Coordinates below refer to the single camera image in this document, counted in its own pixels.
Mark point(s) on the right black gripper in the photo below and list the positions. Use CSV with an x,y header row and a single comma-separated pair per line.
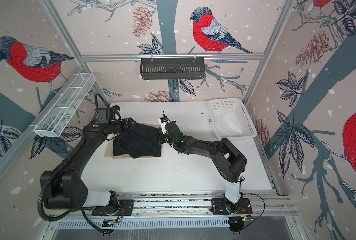
x,y
157,134

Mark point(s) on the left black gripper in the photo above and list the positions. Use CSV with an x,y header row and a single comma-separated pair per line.
x,y
130,126

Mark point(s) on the black shorts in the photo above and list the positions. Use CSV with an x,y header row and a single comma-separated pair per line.
x,y
139,141

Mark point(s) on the white plastic laundry basket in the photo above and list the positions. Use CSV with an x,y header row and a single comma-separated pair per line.
x,y
231,119

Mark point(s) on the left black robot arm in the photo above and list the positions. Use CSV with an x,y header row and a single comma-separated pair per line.
x,y
63,187

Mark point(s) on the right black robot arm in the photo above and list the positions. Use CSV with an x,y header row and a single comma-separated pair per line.
x,y
227,158

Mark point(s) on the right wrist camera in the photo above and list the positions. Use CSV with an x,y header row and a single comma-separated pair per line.
x,y
163,121

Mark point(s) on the black hanging wire basket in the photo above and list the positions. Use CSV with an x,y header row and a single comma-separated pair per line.
x,y
172,69

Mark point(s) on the horizontal aluminium frame bar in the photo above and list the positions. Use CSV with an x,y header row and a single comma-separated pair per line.
x,y
135,58

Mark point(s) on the white wire mesh shelf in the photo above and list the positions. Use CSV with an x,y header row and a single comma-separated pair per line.
x,y
67,102

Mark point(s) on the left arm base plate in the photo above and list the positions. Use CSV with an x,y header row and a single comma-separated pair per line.
x,y
120,208

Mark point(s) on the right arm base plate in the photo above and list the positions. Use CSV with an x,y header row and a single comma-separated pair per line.
x,y
222,206

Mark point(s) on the aluminium mounting rail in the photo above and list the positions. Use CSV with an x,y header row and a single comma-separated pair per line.
x,y
198,205

